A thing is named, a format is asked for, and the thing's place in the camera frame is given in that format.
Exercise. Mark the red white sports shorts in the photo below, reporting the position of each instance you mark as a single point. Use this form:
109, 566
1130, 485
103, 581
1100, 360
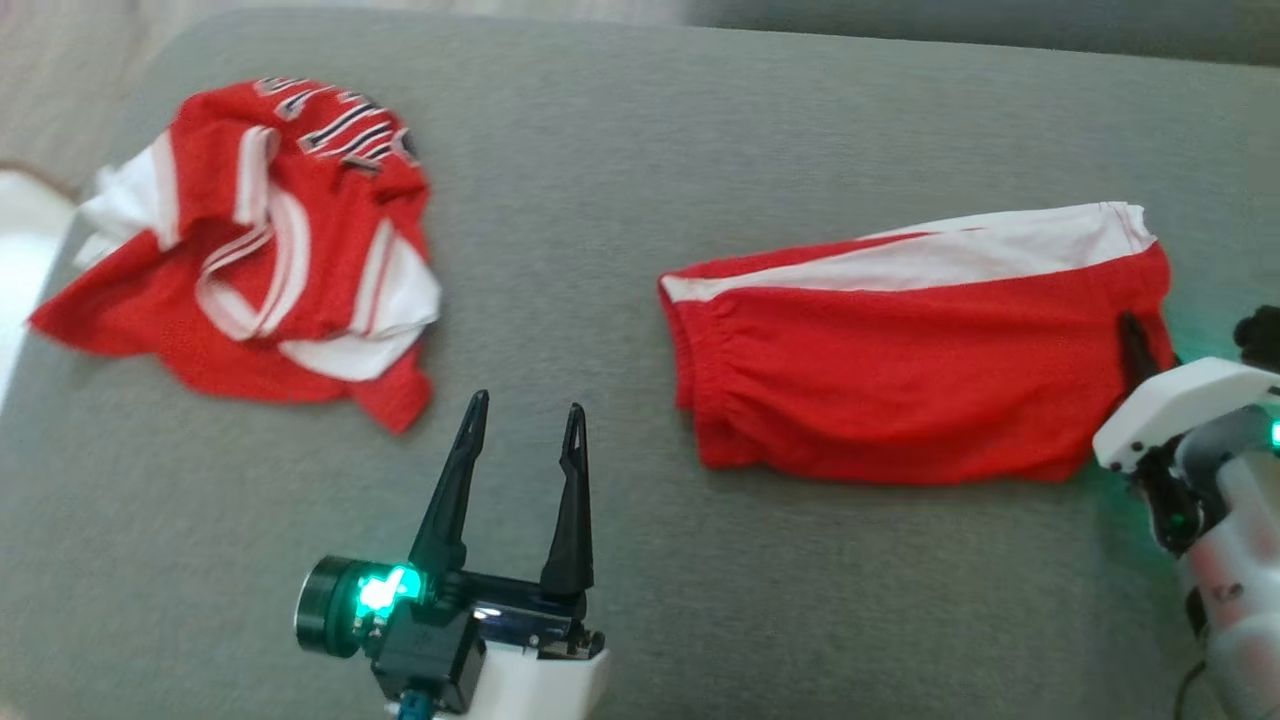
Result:
900, 380

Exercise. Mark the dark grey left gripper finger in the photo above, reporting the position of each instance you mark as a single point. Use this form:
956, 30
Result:
450, 500
572, 520

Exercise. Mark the white floor mat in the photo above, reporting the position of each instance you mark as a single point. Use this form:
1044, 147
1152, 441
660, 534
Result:
20, 260

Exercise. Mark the red white sports jersey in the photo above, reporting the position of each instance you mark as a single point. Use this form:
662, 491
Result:
200, 180

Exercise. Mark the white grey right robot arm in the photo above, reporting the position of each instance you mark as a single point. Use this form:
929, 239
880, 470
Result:
1240, 560

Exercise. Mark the large grey sofa seat cushion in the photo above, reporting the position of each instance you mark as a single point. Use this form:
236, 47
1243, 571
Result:
600, 200

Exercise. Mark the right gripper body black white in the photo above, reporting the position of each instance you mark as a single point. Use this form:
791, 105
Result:
1180, 400

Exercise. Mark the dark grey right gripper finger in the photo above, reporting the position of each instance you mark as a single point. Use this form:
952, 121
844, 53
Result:
1132, 360
1148, 362

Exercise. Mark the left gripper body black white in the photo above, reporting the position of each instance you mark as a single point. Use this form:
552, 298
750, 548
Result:
430, 640

